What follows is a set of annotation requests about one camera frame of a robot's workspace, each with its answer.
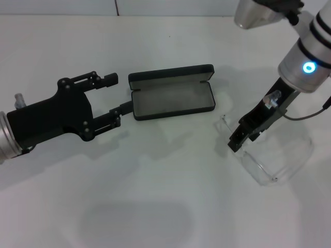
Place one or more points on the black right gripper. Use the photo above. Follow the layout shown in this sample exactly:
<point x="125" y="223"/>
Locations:
<point x="258" y="116"/>

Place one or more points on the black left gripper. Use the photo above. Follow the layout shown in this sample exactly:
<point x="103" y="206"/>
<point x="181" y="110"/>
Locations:
<point x="51" y="118"/>

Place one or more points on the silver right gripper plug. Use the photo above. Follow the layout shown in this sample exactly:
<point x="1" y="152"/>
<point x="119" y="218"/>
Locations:
<point x="271" y="99"/>

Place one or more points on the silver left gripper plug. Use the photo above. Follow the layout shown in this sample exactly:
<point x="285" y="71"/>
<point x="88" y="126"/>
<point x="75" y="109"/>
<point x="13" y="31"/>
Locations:
<point x="20" y="101"/>

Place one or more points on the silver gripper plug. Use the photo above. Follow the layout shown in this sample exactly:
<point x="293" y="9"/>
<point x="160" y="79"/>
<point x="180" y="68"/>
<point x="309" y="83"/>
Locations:
<point x="20" y="101"/>
<point x="271" y="99"/>

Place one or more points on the black glasses case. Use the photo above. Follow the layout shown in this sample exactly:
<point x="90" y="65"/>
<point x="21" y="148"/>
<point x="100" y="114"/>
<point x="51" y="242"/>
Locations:
<point x="168" y="103"/>

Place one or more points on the clear white glasses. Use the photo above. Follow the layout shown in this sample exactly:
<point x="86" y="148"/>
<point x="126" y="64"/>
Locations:
<point x="258" y="168"/>

